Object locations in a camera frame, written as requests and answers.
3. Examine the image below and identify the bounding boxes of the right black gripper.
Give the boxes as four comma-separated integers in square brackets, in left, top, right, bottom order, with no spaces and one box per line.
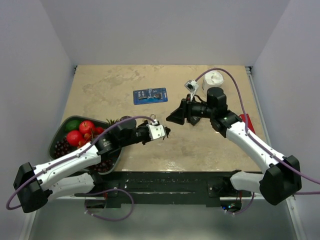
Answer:
[166,94,215,125]

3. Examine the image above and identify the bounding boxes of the black padlock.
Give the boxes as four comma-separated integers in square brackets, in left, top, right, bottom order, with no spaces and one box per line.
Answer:
[189,116,201,126]

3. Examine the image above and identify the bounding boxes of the brass padlock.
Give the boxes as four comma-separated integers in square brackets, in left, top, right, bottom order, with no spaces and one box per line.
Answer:
[149,114,156,120]

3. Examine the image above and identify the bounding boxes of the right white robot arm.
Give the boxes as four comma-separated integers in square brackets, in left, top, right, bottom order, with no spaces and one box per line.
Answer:
[166,87,302,206]

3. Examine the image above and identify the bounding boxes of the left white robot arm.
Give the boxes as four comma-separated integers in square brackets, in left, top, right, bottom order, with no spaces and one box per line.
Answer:
[6,116,171,213]

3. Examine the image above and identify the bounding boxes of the blue blister card package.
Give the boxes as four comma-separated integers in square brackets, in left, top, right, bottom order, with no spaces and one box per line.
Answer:
[133,87,168,105]

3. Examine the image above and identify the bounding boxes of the white paper roll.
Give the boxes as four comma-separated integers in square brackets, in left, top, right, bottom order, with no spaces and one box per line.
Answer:
[201,70,224,94]

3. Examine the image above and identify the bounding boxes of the red strawberries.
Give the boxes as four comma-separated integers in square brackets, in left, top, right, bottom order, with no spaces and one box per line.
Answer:
[94,127,105,135]

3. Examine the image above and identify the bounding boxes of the red box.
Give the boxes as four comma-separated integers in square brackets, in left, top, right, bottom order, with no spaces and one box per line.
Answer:
[239,113,256,134]

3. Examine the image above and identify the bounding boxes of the purple grapes bunch front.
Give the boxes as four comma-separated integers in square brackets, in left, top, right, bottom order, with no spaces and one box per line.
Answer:
[88,160,113,174]

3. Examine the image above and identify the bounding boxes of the yellow red cherries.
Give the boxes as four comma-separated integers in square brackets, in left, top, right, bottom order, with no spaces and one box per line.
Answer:
[77,133,93,149]

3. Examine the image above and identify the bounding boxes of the red apple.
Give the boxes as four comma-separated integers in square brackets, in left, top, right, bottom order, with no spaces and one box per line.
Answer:
[78,120,96,135]
[66,130,84,147]

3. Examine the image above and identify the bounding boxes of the green lime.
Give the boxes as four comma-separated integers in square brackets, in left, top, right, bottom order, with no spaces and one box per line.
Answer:
[65,119,81,133]

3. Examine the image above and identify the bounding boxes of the dark green fruit tray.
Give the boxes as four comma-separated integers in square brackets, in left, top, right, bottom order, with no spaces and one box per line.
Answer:
[48,115,122,175]

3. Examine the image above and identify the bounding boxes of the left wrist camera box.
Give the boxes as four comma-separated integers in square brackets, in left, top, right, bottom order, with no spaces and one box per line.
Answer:
[146,124,166,141]

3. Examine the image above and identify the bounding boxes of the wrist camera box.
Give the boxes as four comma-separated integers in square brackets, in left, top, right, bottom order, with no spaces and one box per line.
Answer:
[184,80,199,101]
[146,124,166,141]

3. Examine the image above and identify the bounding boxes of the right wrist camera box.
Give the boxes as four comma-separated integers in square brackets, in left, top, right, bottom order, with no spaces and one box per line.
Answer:
[184,80,199,101]

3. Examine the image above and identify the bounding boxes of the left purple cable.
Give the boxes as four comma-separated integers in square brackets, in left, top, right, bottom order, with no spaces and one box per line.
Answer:
[6,115,161,221]

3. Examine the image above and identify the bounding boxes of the purple cable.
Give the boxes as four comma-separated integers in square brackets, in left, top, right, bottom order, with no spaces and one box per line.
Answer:
[6,115,161,221]
[194,67,320,216]

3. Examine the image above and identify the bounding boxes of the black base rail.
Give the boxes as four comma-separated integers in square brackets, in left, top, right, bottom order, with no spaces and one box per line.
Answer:
[86,171,252,208]

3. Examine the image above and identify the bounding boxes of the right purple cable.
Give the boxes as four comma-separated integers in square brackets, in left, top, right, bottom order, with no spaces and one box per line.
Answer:
[194,67,320,216]

